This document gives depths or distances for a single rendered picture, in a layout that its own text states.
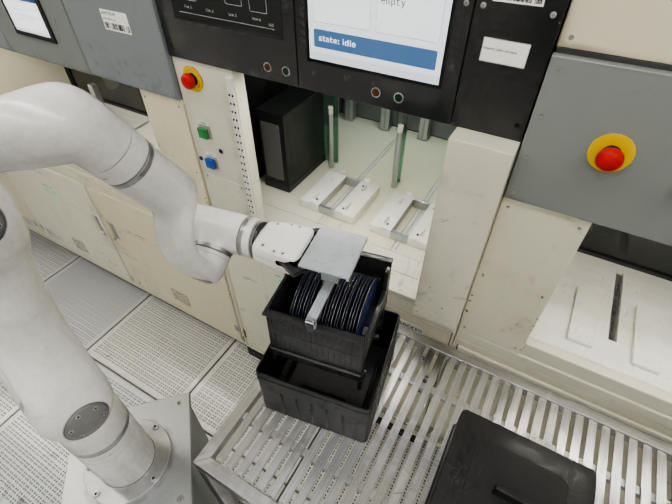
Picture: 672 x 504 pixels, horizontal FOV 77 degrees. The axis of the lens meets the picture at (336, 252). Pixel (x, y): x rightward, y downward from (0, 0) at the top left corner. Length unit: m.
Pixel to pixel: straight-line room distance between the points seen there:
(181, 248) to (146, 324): 1.65
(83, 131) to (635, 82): 0.77
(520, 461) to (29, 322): 0.93
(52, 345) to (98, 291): 1.94
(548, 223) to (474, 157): 0.21
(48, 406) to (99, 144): 0.40
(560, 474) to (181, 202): 0.92
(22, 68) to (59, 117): 1.96
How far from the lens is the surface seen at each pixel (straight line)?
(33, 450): 2.28
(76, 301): 2.70
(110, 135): 0.66
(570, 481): 1.09
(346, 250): 0.80
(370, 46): 0.89
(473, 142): 0.83
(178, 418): 1.20
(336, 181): 1.56
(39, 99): 0.64
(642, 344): 1.34
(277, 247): 0.81
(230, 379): 2.10
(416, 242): 1.34
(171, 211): 0.76
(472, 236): 0.94
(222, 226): 0.86
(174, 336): 2.32
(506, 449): 1.06
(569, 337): 1.26
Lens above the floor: 1.79
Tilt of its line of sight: 44 degrees down
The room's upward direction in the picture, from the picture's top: straight up
